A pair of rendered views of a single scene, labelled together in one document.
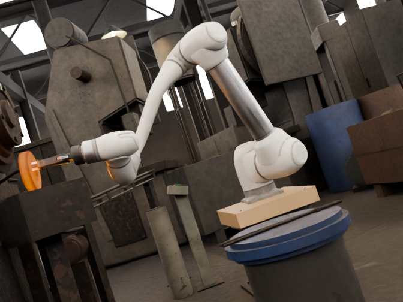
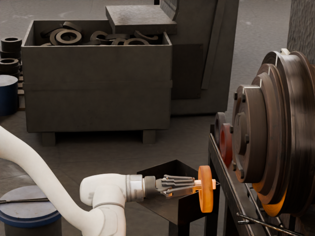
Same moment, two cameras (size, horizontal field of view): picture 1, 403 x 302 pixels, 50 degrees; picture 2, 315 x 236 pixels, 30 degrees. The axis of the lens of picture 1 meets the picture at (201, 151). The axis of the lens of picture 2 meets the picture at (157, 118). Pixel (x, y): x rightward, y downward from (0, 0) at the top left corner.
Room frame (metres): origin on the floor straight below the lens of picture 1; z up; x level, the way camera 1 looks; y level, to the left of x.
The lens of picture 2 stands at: (3.37, 0.62, 1.78)
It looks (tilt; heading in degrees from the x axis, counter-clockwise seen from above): 22 degrees down; 185
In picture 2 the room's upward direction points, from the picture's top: 1 degrees clockwise
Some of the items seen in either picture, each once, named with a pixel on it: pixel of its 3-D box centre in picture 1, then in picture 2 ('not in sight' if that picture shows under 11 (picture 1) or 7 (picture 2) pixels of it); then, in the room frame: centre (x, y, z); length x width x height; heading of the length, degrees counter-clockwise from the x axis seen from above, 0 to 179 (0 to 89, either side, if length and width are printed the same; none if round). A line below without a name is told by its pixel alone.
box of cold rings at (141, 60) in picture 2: not in sight; (97, 76); (-0.84, -0.21, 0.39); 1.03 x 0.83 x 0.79; 102
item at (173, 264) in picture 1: (169, 251); not in sight; (2.51, 0.35, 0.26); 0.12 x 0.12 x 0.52
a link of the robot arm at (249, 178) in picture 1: (252, 164); not in sight; (2.11, -0.21, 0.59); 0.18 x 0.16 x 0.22; 37
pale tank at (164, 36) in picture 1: (192, 110); not in sight; (10.80, -0.10, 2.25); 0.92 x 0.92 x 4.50
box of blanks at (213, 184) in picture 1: (226, 192); not in sight; (4.40, -0.11, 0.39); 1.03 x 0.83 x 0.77; 113
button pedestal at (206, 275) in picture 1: (192, 233); not in sight; (2.57, 0.20, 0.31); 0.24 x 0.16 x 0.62; 8
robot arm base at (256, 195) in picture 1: (259, 192); not in sight; (2.14, -0.21, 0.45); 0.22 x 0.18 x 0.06; 6
